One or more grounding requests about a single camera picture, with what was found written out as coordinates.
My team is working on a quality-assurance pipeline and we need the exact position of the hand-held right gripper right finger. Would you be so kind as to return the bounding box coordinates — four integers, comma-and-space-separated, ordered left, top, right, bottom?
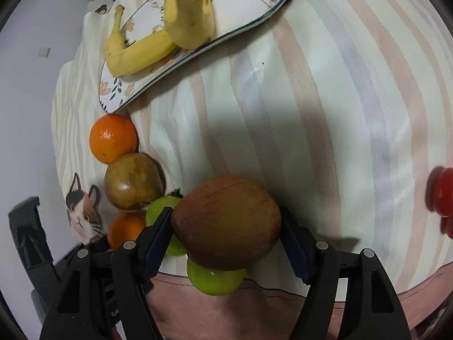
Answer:
279, 207, 413, 340

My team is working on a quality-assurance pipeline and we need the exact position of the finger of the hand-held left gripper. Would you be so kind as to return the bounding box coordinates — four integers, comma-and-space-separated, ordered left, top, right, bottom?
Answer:
9, 196, 61, 284

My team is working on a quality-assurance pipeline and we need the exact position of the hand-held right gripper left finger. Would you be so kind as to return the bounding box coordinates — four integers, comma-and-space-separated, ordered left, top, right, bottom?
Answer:
40, 205, 174, 340

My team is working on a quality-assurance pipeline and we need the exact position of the orange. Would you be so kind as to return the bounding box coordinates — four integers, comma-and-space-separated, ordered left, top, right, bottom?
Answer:
107, 212, 147, 251
89, 114, 138, 164

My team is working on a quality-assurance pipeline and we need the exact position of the green apple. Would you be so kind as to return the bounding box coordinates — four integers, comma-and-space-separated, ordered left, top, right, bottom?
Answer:
146, 195, 186, 256
186, 258, 247, 296

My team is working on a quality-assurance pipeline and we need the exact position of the greenish brown apple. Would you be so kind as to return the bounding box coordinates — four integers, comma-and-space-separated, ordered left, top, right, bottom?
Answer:
104, 152, 166, 211

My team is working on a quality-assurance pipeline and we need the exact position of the red brown apple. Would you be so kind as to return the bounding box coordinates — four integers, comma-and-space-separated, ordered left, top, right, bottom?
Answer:
171, 175, 283, 271

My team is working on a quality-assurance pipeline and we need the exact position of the floral print plate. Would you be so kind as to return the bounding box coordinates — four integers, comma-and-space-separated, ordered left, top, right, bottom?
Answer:
97, 0, 304, 114

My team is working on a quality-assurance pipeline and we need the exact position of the striped blanket with pink border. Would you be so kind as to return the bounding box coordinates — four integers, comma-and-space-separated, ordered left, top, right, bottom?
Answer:
51, 0, 453, 340

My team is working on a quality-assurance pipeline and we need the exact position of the curved yellow banana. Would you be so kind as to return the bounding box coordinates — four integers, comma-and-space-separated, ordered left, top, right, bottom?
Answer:
105, 5, 178, 77

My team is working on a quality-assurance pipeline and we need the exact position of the straight yellow banana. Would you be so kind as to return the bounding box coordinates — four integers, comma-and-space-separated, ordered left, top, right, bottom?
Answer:
159, 0, 216, 50

